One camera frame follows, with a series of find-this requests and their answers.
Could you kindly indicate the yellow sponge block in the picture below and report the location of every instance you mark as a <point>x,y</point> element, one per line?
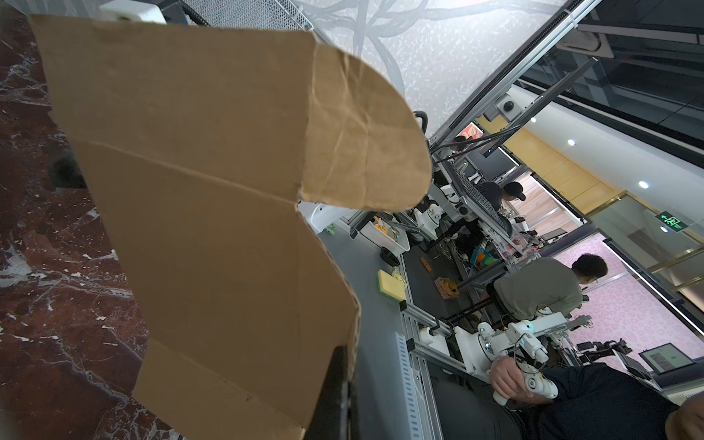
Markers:
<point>391,286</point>

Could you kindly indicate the laptop computer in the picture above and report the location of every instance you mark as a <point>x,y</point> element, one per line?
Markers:
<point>666,358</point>

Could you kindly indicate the brown cardboard box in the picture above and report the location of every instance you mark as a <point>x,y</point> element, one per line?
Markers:
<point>197,145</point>

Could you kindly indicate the person in black cap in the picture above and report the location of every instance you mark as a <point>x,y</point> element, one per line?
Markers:
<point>495,194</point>

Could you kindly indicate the green exit sign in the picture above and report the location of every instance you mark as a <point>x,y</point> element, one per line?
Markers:
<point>672,222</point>

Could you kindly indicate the person in grey shirt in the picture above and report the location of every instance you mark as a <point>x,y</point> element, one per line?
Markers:
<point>545,283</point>

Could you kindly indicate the white wire mesh basket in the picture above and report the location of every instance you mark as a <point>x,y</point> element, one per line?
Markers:
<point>248,14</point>

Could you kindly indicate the operator bare hand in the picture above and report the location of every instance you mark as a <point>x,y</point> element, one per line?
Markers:
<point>508,380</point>

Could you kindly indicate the operator in black shirt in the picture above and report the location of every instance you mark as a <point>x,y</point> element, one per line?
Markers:
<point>593,402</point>

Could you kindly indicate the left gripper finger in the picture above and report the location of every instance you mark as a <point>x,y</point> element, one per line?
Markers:
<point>331,417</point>

